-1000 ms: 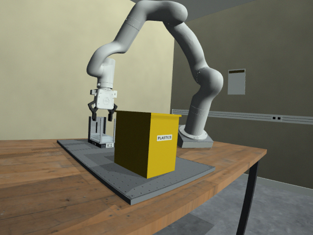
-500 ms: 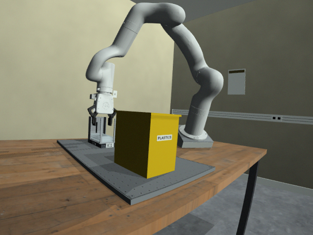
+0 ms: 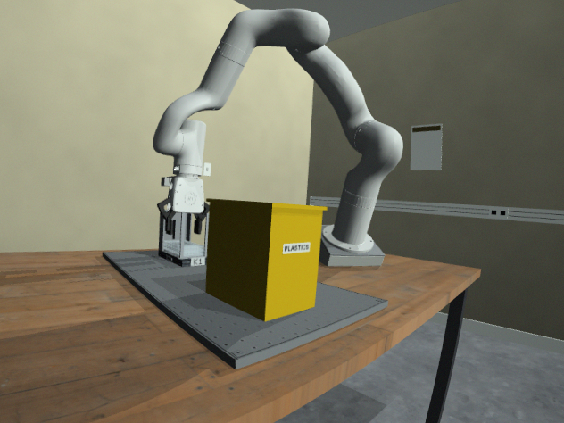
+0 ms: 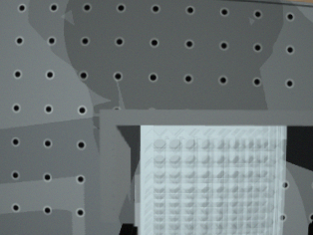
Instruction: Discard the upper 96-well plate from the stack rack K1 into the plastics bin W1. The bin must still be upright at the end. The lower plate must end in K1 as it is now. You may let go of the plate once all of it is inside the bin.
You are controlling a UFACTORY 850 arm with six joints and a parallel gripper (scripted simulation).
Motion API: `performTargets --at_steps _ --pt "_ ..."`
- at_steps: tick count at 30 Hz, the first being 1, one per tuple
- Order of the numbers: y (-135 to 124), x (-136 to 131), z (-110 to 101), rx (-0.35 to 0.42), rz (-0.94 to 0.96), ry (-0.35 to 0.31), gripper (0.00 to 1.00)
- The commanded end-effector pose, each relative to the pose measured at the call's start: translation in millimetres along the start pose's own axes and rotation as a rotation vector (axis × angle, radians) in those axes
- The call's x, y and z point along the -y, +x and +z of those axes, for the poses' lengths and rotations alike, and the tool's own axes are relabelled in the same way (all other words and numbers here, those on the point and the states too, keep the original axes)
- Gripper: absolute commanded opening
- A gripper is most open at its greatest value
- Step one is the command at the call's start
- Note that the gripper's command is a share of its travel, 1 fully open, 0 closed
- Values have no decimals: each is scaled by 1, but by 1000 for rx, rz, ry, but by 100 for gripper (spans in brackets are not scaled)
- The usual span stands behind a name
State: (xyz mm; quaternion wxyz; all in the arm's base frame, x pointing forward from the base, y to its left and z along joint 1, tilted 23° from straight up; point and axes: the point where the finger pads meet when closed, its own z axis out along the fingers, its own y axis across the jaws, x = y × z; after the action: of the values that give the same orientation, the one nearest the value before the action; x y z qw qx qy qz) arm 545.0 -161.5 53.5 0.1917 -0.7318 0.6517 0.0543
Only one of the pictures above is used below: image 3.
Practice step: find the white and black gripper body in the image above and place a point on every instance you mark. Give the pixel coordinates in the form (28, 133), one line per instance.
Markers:
(186, 194)

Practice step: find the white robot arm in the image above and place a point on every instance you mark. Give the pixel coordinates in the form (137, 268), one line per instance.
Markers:
(380, 145)

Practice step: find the yellow plastics bin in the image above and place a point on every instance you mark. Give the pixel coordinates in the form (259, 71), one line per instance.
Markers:
(263, 258)

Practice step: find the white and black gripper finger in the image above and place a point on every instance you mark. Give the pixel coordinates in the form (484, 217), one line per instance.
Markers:
(200, 218)
(167, 215)

